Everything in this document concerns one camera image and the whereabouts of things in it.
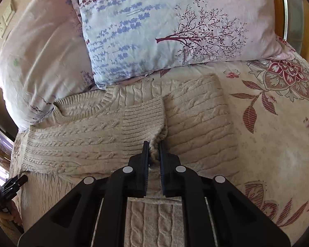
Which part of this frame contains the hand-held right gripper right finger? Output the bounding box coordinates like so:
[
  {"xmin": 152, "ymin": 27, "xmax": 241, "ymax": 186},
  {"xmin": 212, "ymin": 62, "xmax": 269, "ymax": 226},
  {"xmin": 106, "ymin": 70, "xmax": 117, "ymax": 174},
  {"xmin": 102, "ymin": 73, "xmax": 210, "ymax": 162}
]
[{"xmin": 158, "ymin": 141, "xmax": 291, "ymax": 247}]

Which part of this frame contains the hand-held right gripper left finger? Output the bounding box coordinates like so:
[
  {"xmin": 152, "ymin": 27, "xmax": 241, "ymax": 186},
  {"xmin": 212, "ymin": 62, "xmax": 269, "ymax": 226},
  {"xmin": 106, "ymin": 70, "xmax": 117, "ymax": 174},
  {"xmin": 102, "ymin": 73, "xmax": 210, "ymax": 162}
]
[{"xmin": 18, "ymin": 141, "xmax": 150, "ymax": 247}]

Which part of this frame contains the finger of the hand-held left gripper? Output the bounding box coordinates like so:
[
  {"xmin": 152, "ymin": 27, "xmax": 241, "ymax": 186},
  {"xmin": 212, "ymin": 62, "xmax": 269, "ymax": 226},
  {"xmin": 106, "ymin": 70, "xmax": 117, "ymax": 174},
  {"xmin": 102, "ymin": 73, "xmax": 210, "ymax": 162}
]
[{"xmin": 1, "ymin": 175, "xmax": 29, "ymax": 198}]

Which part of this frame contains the cream cable knit sweater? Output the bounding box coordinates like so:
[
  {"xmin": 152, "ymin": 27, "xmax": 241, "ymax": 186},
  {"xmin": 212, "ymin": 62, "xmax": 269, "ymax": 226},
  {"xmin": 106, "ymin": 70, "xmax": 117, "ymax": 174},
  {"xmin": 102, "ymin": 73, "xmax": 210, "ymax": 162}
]
[{"xmin": 9, "ymin": 75, "xmax": 240, "ymax": 247}]

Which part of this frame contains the person's left hand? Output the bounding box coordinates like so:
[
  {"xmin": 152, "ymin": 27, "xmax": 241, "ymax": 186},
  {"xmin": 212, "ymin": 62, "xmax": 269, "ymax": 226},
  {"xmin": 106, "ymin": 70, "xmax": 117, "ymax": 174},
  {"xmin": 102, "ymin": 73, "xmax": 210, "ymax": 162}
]
[{"xmin": 0, "ymin": 199, "xmax": 24, "ymax": 231}]

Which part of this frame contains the dark wooden bedside furniture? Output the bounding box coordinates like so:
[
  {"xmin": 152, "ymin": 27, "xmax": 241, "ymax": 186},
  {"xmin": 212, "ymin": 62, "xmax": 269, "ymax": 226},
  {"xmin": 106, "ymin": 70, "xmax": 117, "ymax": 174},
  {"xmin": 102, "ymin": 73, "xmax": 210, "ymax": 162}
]
[{"xmin": 0, "ymin": 118, "xmax": 16, "ymax": 183}]

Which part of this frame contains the floral bed sheet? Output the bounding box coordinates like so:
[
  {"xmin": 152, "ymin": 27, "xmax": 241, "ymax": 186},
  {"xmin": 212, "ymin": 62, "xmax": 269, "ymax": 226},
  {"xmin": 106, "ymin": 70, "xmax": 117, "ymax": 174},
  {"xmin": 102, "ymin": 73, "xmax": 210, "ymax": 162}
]
[{"xmin": 9, "ymin": 37, "xmax": 309, "ymax": 245}]

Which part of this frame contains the pink floral pillow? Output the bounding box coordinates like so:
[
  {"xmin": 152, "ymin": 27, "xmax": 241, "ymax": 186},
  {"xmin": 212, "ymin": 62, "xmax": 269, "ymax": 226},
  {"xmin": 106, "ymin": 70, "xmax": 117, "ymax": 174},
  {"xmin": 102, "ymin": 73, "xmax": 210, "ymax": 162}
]
[{"xmin": 0, "ymin": 0, "xmax": 96, "ymax": 132}]

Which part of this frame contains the lavender tree print pillow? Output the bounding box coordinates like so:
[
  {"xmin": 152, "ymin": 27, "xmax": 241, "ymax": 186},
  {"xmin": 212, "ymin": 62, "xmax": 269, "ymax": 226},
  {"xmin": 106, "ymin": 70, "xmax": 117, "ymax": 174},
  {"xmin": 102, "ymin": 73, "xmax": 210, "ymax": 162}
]
[{"xmin": 78, "ymin": 0, "xmax": 286, "ymax": 90}]

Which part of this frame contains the wooden headboard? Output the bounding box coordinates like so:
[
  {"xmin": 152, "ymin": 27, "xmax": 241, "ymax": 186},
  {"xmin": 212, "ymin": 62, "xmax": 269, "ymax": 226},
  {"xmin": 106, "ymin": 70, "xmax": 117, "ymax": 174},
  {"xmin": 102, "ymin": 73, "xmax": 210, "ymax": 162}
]
[{"xmin": 270, "ymin": 0, "xmax": 309, "ymax": 74}]

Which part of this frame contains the beige wall switch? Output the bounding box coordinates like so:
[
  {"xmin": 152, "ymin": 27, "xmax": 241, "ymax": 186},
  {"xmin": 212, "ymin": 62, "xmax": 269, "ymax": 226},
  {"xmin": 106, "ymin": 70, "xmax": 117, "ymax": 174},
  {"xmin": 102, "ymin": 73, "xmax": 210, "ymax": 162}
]
[{"xmin": 2, "ymin": 0, "xmax": 17, "ymax": 28}]

